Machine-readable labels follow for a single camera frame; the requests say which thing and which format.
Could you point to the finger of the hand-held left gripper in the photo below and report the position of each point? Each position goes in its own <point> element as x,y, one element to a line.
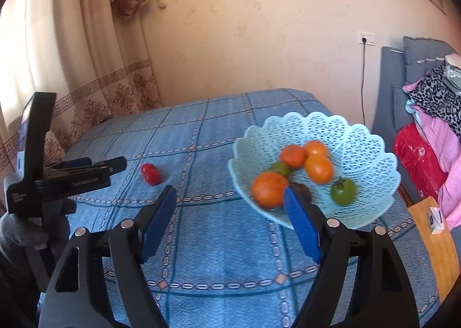
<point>77,162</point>
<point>90,176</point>

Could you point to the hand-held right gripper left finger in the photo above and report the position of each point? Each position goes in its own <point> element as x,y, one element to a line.
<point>158,223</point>

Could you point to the white wall socket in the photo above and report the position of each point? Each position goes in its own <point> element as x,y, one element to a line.
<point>367,38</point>

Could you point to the leopard print cloth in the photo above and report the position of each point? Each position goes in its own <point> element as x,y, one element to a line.
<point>435,94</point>

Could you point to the dark wrinkled avocado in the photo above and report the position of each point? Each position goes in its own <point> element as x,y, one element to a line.
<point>303,192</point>

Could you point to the beige patterned curtain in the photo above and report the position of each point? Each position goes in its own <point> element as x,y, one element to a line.
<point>90,43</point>

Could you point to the blue patterned bedsheet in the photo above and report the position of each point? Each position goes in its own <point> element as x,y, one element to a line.
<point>216,241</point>

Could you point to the grey bed headboard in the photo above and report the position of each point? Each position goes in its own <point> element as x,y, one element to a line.
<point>387,97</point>

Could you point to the smooth light orange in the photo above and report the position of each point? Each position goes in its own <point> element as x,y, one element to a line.
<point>318,169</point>
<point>317,148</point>

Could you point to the large green tomato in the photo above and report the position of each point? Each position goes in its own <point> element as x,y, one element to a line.
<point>344,192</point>

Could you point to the grey cushion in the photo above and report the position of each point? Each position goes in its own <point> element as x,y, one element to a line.
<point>421,58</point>

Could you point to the pile of clothes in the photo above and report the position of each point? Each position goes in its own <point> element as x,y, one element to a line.
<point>443,140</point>

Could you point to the small white box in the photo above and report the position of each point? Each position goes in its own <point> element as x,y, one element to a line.
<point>436,220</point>

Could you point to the wooden nightstand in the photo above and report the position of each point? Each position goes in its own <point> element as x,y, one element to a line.
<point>432,252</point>

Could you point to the medium green tomato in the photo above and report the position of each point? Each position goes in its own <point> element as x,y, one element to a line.
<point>281,169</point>

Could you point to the person's left hand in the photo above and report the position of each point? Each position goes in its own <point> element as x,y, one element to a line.
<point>21,230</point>

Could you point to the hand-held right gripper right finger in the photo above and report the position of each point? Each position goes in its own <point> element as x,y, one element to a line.
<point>302,223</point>

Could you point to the deep orange mandarin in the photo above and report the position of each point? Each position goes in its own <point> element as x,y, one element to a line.
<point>292,156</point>
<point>268,189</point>

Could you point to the light blue lattice plastic basket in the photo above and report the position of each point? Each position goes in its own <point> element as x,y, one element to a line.
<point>374,169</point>

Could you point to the red cherry tomato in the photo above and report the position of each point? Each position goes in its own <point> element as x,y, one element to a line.
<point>155,178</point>
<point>146,169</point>

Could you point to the pale folded cloth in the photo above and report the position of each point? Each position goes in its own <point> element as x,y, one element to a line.
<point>453,74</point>

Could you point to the red cloth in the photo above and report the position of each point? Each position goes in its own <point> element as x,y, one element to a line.
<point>414,158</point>

